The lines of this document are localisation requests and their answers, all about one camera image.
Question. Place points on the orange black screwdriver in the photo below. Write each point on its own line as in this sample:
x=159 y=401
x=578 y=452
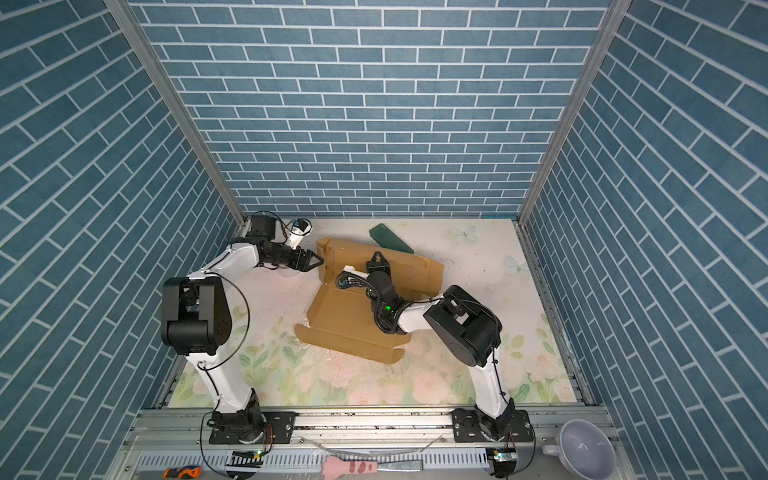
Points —
x=187 y=472

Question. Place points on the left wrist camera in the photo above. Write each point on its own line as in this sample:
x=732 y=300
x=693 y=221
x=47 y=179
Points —
x=297 y=231

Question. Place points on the dark green flat block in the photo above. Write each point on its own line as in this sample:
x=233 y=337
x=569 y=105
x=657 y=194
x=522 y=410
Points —
x=382 y=235

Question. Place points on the pink handled knife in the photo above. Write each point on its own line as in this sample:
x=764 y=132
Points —
x=333 y=468

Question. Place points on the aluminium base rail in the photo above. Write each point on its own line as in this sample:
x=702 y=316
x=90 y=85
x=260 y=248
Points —
x=409 y=439

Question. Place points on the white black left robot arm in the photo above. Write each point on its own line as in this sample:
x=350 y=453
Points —
x=196 y=320

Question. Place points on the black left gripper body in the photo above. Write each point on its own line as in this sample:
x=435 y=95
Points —
x=282 y=255

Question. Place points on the brown cardboard box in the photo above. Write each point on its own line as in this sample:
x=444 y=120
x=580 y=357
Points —
x=343 y=321

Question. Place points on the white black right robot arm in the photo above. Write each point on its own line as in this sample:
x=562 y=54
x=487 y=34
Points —
x=468 y=329

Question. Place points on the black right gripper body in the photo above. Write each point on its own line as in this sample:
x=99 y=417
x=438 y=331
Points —
x=377 y=272

